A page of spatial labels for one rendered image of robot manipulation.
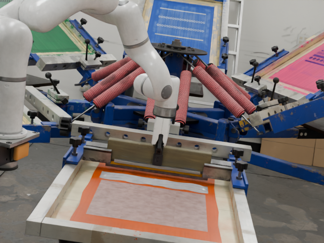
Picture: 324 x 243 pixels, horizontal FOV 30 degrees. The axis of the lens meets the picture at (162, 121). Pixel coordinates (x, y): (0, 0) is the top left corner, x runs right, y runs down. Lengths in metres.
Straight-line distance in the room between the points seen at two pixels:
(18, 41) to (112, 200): 0.54
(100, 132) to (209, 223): 0.71
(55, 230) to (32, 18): 0.57
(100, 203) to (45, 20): 0.54
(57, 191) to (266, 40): 4.64
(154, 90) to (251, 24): 4.31
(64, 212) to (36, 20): 0.52
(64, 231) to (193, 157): 0.68
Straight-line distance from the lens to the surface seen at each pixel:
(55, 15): 1.68
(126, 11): 1.82
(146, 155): 2.06
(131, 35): 1.85
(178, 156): 2.06
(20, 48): 1.64
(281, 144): 6.24
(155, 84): 1.88
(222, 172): 2.07
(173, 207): 1.82
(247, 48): 6.17
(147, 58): 1.87
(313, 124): 3.45
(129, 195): 1.87
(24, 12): 1.71
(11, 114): 1.67
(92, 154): 2.07
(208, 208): 1.87
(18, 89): 1.66
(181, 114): 2.50
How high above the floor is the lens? 1.61
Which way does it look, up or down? 13 degrees down
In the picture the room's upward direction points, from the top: 8 degrees clockwise
